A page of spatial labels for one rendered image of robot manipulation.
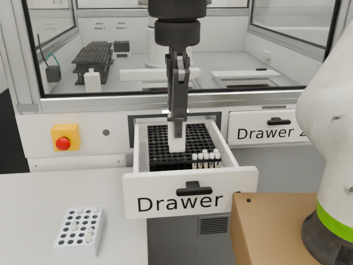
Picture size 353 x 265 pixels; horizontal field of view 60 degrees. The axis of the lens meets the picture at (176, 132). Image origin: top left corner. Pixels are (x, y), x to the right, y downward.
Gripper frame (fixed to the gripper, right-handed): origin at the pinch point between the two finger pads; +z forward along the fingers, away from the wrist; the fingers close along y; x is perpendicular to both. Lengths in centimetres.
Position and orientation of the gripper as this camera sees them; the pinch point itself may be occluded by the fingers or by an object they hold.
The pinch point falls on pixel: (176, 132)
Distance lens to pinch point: 58.0
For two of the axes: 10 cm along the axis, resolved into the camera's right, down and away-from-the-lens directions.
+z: -0.1, 9.0, 4.4
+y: 1.1, 4.3, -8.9
